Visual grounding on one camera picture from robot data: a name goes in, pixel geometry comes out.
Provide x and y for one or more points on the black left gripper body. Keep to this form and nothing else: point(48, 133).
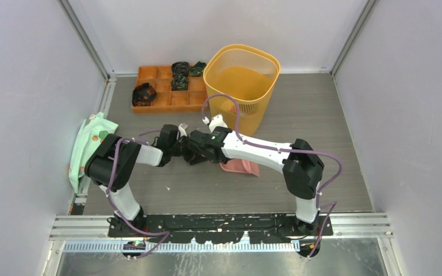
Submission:
point(179, 149)

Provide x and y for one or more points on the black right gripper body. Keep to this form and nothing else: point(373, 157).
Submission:
point(218, 161)

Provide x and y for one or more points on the pink plastic dustpan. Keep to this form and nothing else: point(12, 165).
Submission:
point(241, 166)

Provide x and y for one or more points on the yellow mesh waste basket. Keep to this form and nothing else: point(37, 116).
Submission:
point(242, 79)

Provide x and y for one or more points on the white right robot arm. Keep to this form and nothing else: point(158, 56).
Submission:
point(302, 170)

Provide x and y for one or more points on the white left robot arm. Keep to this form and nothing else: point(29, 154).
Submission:
point(112, 163)

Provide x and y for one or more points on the orange compartment tray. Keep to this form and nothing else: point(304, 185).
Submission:
point(169, 101)

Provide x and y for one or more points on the black green rolled sock middle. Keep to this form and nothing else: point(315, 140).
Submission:
point(179, 83)

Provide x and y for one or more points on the green patterned cloth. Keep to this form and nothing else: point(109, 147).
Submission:
point(90, 136)

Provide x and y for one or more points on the black rolled sock top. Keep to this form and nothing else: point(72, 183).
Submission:
point(180, 68)

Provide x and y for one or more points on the dark green rolled sock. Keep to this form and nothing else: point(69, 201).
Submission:
point(197, 69)

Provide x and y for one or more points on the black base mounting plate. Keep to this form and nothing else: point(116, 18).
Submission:
point(268, 228)

